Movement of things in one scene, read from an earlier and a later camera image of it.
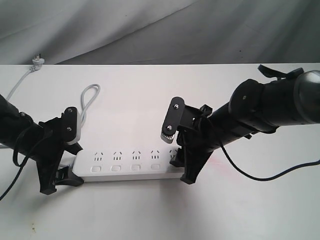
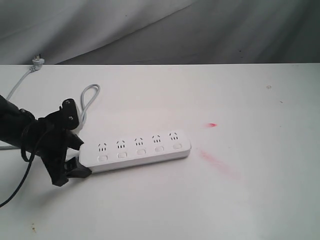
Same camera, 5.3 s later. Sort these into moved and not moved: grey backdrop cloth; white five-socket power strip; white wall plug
Moved: white five-socket power strip
Not moved: white wall plug; grey backdrop cloth
